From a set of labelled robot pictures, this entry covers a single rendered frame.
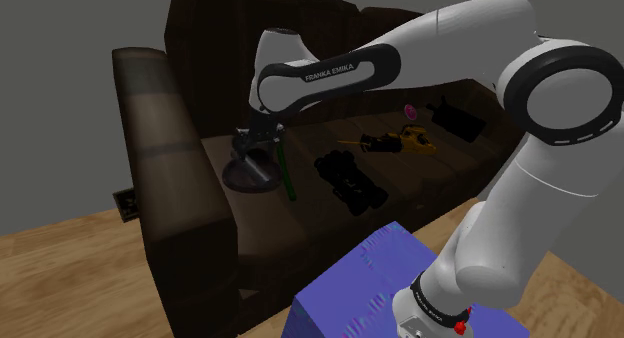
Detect dark grey bowl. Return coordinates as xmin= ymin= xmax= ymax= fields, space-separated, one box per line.
xmin=222 ymin=148 xmax=284 ymax=193

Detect green stick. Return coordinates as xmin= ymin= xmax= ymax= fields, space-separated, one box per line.
xmin=275 ymin=139 xmax=298 ymax=202

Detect dark brown sofa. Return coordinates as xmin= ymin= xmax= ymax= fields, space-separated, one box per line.
xmin=110 ymin=0 xmax=529 ymax=338

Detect black toy vehicle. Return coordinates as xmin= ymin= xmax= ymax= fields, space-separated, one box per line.
xmin=313 ymin=149 xmax=390 ymax=217

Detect small dark framed picture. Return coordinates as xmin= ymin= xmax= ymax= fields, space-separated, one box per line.
xmin=112 ymin=187 xmax=141 ymax=224

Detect yellow and black toy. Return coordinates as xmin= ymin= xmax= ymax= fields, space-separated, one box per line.
xmin=337 ymin=124 xmax=438 ymax=157

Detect blue robot stand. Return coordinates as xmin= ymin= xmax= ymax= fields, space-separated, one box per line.
xmin=281 ymin=220 xmax=532 ymax=338

